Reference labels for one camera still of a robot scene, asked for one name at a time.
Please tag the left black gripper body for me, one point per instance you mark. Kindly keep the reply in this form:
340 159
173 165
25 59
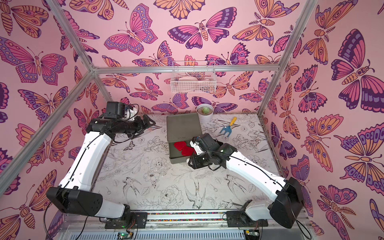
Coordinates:
133 128

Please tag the red brooch box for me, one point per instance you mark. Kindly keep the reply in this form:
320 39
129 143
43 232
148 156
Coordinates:
180 145
187 151

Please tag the green drawer cabinet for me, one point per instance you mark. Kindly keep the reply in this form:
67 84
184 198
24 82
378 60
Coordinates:
181 128

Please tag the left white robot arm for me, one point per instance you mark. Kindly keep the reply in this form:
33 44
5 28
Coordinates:
74 194

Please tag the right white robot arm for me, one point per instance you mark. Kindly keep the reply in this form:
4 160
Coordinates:
285 197

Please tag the blue yellow garden fork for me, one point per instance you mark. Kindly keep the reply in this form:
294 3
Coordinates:
227 130

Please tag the potted cactus white pot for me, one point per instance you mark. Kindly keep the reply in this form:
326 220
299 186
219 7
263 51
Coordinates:
205 113

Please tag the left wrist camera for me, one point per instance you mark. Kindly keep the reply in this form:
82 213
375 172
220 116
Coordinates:
131 112

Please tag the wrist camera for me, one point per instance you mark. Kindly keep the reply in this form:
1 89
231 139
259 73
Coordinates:
131 112
194 143

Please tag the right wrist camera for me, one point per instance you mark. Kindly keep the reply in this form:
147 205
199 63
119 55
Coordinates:
194 143

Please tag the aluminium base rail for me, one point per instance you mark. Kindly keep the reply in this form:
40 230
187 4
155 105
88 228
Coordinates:
219 224

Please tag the white wire basket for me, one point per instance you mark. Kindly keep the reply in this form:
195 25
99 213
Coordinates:
193 77

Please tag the aluminium frame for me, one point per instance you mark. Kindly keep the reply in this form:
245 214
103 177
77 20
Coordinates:
114 34

